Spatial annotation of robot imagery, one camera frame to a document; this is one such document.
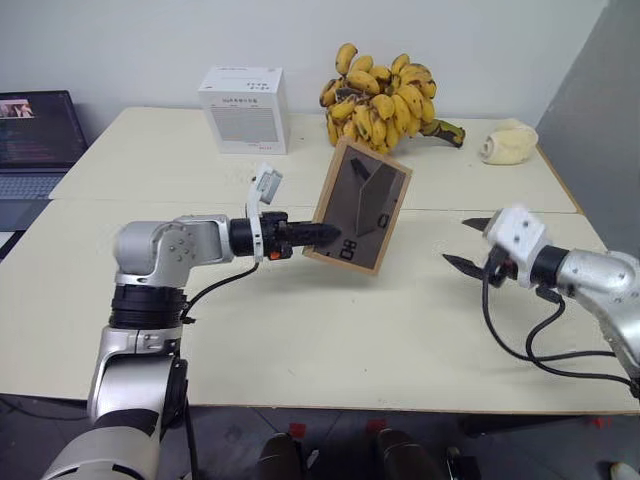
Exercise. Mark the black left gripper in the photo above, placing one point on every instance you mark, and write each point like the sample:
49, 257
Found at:
275, 240

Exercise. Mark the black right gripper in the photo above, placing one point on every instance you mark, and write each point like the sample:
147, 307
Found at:
502, 270

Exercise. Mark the wooden picture frame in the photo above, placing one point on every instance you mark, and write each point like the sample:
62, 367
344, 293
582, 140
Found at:
372, 200

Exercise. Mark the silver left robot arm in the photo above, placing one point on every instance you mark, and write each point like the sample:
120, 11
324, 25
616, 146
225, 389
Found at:
150, 260

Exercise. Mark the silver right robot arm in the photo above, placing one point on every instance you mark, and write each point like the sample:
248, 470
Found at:
595, 280

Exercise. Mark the cream rolled towel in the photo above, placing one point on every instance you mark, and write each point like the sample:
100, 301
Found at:
507, 142

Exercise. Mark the white printed cardboard box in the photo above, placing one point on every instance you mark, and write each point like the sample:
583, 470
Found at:
250, 112

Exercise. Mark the yellow banana bunch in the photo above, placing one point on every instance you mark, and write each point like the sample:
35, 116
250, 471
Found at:
385, 107

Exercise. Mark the grey partition panel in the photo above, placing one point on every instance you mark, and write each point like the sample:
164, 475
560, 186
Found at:
595, 125

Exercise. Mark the small dark rounded shape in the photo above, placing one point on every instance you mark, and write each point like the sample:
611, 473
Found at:
462, 465

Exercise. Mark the dark open laptop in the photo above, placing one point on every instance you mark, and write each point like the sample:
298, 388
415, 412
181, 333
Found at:
35, 135

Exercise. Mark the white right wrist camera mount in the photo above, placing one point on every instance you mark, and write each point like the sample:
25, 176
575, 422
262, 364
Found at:
522, 237

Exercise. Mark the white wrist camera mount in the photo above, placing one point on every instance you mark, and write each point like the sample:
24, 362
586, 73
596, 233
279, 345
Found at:
267, 185
522, 237

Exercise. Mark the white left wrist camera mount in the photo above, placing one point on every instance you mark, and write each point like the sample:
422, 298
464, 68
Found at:
267, 185

